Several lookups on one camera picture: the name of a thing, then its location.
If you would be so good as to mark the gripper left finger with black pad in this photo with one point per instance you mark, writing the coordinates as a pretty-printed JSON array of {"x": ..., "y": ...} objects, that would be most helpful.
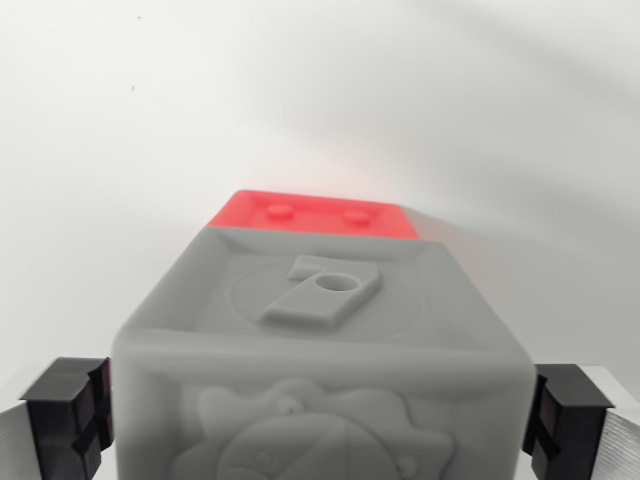
[{"x": 50, "y": 425}]

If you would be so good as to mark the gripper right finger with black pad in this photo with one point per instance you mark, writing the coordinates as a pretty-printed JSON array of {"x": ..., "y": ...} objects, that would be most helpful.
[{"x": 575, "y": 425}]

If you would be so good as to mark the red cube with raised dots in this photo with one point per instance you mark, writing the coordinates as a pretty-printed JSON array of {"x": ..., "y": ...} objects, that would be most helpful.
[{"x": 315, "y": 215}]

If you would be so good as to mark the grey cube with embossed seven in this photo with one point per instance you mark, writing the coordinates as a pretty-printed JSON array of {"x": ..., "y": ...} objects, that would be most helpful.
[{"x": 320, "y": 380}]

